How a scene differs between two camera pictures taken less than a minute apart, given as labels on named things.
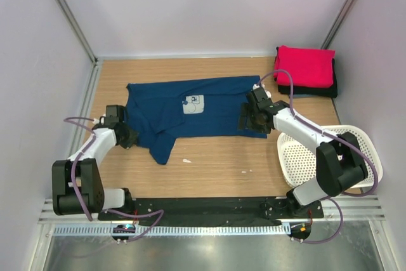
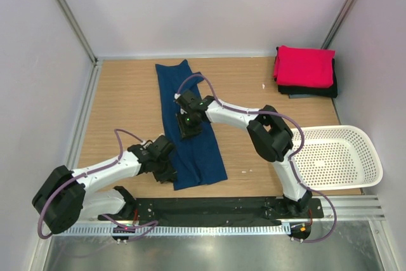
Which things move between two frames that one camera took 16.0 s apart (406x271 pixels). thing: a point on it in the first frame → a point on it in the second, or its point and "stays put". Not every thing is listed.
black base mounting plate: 186,212 stays put
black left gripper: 132,139 → 169,176
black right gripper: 246,110 → 186,132
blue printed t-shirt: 160,112 → 198,158
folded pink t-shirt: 309,67 stays put
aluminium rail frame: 354,209 stays put
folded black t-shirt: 330,92 stays put
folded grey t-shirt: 302,95 stays put
